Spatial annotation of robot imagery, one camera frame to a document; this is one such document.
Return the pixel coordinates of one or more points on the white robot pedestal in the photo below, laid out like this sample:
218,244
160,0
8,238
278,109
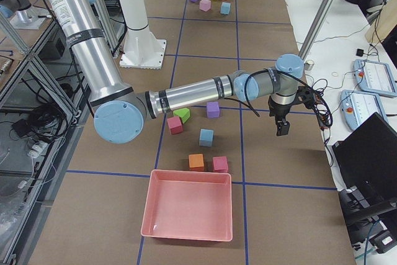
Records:
141,49

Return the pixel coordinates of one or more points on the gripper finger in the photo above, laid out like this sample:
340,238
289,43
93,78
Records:
280,128
286,127

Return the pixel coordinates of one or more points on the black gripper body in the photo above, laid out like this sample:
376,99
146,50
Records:
278,111

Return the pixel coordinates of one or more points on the black laptop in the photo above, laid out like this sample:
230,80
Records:
368,155

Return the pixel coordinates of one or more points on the pink tray bin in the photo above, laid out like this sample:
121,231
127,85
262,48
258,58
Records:
189,206

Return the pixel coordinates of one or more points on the orange block near pink bin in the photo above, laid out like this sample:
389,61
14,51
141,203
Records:
196,162

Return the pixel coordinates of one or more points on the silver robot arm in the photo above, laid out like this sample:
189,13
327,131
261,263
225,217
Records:
120,113

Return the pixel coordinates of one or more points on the light blue foam block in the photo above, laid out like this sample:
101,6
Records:
225,8
206,137

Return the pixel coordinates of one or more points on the upper teach pendant tablet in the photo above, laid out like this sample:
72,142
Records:
373,76

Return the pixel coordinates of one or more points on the teach pendant tablet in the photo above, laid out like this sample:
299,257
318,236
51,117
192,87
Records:
358,106
373,76

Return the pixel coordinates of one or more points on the light pink foam block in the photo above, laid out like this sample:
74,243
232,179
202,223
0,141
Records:
205,5

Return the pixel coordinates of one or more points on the magenta block near pink bin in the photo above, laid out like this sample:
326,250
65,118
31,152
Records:
220,164

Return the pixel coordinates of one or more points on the red-pink foam block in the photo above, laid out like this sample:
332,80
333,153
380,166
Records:
175,125

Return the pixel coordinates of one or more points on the lower teach pendant tablet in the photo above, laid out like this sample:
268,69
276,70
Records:
358,106

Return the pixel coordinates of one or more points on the aluminium frame post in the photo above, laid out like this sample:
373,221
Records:
315,27

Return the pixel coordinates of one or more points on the green foam block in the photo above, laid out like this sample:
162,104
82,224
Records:
183,114

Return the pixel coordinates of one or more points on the purple block right side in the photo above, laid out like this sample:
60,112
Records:
213,110

